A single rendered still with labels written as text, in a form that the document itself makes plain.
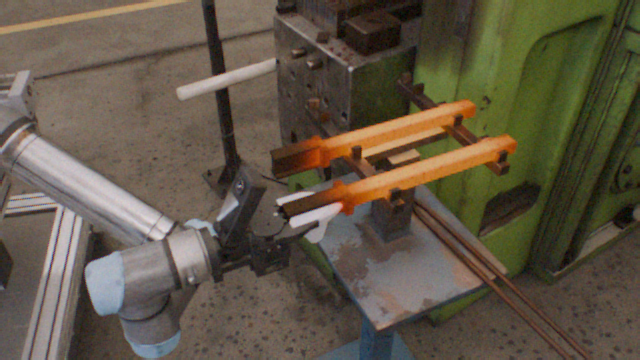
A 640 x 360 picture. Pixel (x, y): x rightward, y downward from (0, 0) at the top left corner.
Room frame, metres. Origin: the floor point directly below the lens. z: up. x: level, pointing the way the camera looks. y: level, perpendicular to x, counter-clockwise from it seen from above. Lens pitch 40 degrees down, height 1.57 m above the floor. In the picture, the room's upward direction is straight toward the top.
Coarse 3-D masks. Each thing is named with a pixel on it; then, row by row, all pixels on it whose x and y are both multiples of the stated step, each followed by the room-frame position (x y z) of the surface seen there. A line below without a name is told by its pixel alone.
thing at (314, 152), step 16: (432, 112) 0.83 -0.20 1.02; (448, 112) 0.83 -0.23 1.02; (464, 112) 0.84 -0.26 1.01; (368, 128) 0.78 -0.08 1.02; (384, 128) 0.78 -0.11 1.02; (400, 128) 0.78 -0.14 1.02; (416, 128) 0.80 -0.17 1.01; (432, 128) 0.81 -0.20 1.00; (304, 144) 0.72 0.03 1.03; (320, 144) 0.73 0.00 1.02; (336, 144) 0.74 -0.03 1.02; (352, 144) 0.74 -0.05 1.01; (368, 144) 0.76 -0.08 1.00; (272, 160) 0.70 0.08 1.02; (288, 160) 0.70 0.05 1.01; (304, 160) 0.71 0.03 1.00; (320, 160) 0.72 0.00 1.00; (288, 176) 0.69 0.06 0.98
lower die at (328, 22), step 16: (304, 0) 1.46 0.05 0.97; (336, 0) 1.39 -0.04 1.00; (352, 0) 1.40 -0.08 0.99; (368, 0) 1.40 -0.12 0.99; (384, 0) 1.42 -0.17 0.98; (400, 0) 1.45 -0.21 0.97; (304, 16) 1.46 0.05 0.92; (320, 16) 1.39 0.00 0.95; (336, 16) 1.33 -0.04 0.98; (352, 16) 1.36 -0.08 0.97; (400, 16) 1.45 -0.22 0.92; (336, 32) 1.33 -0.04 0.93
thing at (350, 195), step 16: (480, 144) 0.74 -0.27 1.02; (496, 144) 0.74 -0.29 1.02; (512, 144) 0.74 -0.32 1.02; (432, 160) 0.69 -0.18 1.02; (448, 160) 0.69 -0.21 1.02; (464, 160) 0.69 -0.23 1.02; (480, 160) 0.71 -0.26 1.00; (384, 176) 0.65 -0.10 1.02; (400, 176) 0.65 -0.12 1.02; (416, 176) 0.66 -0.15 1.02; (432, 176) 0.67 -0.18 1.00; (320, 192) 0.61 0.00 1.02; (336, 192) 0.61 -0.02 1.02; (352, 192) 0.62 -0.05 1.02; (368, 192) 0.62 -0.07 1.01; (384, 192) 0.63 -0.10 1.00; (288, 208) 0.58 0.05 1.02; (304, 208) 0.58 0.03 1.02; (352, 208) 0.60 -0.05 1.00
